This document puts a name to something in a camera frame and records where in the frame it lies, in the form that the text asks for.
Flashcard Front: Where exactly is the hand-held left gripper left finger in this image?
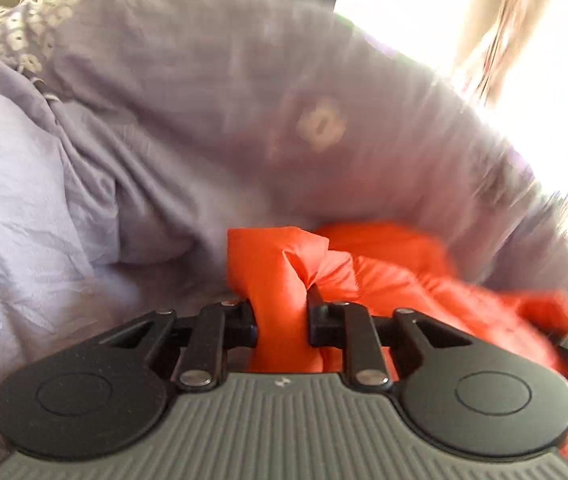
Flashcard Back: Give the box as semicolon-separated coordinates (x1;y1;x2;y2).
98;300;259;393

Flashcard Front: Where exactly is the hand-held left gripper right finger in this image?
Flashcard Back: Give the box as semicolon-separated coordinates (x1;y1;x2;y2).
306;285;472;393

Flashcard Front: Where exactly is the orange puffer jacket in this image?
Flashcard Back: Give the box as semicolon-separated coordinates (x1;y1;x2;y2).
226;220;568;461

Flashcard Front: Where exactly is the lavender floral duvet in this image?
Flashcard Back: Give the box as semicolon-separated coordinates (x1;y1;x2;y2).
0;0;568;311

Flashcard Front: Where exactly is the beige curtain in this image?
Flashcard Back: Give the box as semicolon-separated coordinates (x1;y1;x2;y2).
451;0;567;108

